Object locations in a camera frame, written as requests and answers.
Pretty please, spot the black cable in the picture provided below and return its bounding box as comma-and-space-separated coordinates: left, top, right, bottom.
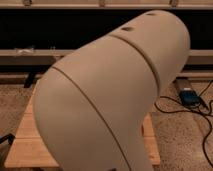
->
153, 79, 213, 168

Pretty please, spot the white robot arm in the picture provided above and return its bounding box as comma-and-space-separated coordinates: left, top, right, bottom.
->
33, 10, 190, 171

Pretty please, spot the blue power adapter box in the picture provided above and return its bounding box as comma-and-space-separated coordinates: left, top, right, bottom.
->
179, 89, 200, 106

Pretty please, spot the wooden board table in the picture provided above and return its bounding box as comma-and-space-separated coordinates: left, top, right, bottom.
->
4, 98, 160, 169

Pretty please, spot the black clamp at left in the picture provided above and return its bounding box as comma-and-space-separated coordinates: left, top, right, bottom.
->
0, 133, 15, 144

